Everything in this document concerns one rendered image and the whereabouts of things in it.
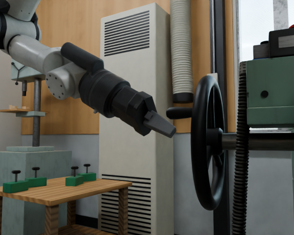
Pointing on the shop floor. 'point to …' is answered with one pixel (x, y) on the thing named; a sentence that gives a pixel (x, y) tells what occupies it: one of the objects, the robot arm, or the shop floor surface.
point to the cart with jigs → (18, 186)
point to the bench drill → (29, 163)
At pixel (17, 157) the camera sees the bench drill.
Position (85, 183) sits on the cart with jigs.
